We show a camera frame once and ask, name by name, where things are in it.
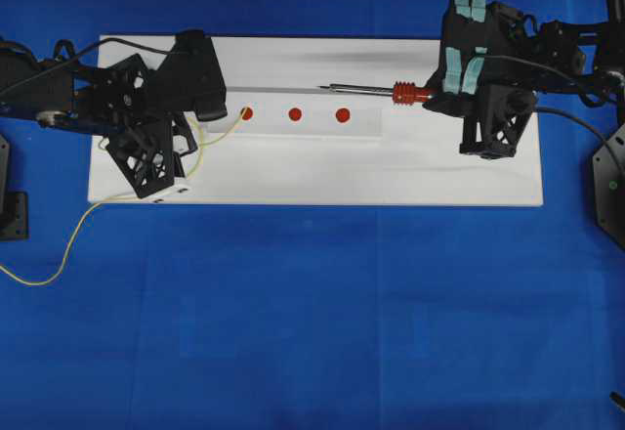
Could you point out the white raised block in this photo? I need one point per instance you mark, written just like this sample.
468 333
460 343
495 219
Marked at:
271 106

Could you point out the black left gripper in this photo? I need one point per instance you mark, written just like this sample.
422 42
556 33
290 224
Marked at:
189 79

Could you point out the soldering iron with red collar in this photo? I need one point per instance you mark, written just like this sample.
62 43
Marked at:
402 93

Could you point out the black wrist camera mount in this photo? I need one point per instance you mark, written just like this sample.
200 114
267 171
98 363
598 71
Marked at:
498 119
141 154

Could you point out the red dot mark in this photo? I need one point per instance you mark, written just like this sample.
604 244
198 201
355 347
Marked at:
343 115
247 113
295 114

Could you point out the right red dot mark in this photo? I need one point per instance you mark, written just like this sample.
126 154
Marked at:
343 115

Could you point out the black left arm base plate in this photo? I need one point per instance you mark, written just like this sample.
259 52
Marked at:
14 205

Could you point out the black aluminium frame rail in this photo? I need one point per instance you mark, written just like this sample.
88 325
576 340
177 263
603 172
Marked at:
613 49

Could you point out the white foam board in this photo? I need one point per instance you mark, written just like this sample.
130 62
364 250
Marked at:
416 160

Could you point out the blue table mat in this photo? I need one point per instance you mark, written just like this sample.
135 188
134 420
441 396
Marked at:
251 317

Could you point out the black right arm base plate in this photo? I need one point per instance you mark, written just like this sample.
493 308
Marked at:
609 195

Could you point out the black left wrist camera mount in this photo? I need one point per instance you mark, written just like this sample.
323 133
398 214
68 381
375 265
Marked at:
141 154

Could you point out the left red dot mark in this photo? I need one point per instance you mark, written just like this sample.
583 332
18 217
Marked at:
247 113

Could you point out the middle red dot mark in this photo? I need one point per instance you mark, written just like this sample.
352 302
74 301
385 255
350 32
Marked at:
295 114

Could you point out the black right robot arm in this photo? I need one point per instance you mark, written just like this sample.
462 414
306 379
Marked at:
576 67

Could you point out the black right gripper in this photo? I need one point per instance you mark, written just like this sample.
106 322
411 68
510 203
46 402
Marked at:
497 30

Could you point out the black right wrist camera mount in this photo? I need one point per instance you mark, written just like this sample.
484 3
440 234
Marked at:
498 119

